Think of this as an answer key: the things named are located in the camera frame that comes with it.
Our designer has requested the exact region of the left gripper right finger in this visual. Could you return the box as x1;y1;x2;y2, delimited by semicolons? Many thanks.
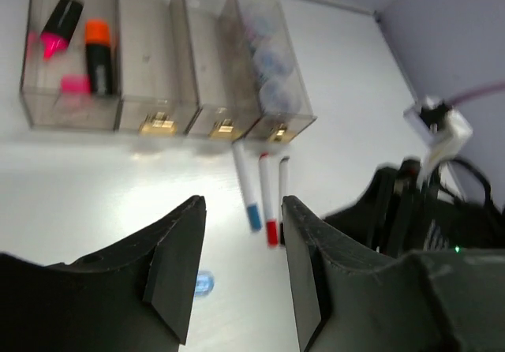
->
282;196;504;351

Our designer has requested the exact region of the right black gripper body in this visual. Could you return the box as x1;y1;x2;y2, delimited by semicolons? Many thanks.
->
324;158;504;257

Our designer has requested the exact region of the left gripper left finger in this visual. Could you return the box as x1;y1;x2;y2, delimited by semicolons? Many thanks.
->
1;196;206;351

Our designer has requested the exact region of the blue utility knife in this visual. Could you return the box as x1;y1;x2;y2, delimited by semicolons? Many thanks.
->
194;271;215;298

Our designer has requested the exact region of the black-capped white pen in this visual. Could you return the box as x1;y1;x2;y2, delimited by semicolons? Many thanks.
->
279;156;290;245

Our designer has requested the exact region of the blue-capped white pen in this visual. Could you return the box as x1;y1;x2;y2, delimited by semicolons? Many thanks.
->
232;140;262;232

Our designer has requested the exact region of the red-capped white pen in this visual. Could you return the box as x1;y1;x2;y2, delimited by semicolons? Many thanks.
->
259;152;279;247

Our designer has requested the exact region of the paper clip jar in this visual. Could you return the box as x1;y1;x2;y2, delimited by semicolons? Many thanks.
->
242;6;280;43
259;78;302;114
252;43;294;77

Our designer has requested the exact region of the orange highlighter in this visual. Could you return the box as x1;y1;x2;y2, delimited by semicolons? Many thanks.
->
84;18;114;96

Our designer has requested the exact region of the pink highlighter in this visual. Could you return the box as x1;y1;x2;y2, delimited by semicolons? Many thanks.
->
25;0;84;62

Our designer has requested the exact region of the clear four-compartment organizer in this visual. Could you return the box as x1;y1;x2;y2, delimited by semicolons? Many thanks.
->
20;0;316;143

